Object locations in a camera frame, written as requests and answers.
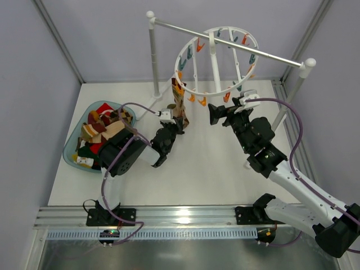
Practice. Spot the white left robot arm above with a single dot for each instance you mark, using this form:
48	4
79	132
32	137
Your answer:
119	154

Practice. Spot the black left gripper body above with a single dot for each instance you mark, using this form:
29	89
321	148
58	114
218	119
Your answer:
174	127

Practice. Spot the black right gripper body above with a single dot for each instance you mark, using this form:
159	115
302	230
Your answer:
228	114

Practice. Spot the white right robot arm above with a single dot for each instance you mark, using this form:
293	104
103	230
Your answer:
332	223

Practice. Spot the teal plastic basket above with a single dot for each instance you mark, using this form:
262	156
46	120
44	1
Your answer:
70	146

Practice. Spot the white round clip hanger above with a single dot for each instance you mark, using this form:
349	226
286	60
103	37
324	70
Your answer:
207	68

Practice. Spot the aluminium mounting rail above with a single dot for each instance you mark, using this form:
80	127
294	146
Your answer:
76	216

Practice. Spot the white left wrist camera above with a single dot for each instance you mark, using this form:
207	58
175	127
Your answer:
166	116

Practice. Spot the white slotted cable duct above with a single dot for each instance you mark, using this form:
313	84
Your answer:
153	234

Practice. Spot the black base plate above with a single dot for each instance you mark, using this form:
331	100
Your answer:
126	216
250	215

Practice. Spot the white metal drying rack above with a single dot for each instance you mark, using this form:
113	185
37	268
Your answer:
234	38

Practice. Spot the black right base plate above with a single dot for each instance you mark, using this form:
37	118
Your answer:
250	215

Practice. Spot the beige patchwork argyle sock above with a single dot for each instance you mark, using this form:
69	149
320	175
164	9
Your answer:
178	106

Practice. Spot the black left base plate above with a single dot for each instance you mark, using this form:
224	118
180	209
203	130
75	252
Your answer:
126	216

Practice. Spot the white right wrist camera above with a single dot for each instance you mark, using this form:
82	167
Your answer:
246	101

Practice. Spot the pile of colourful socks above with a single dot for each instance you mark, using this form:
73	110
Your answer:
98	132

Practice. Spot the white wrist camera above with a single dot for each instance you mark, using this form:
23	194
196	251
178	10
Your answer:
246	101
166	116

